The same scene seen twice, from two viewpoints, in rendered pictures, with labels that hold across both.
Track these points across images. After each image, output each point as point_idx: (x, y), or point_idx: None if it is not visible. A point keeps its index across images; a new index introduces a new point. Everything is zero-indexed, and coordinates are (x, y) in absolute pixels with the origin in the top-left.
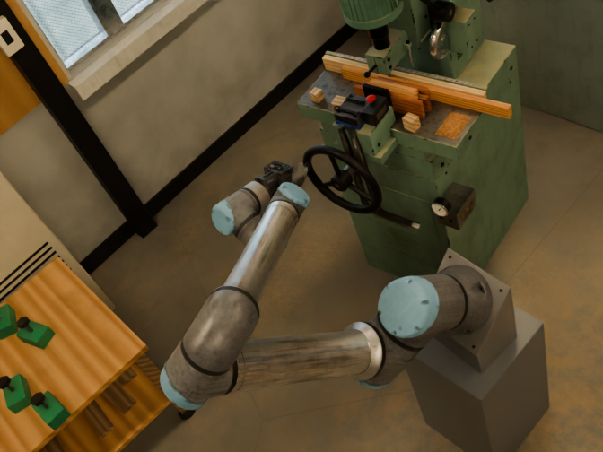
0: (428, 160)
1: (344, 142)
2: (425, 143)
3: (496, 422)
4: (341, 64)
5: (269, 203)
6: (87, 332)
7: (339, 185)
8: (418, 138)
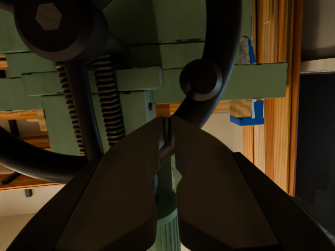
0: (3, 54)
1: (108, 130)
2: (6, 99)
3: None
4: (217, 109)
5: None
6: None
7: (36, 30)
8: (20, 107)
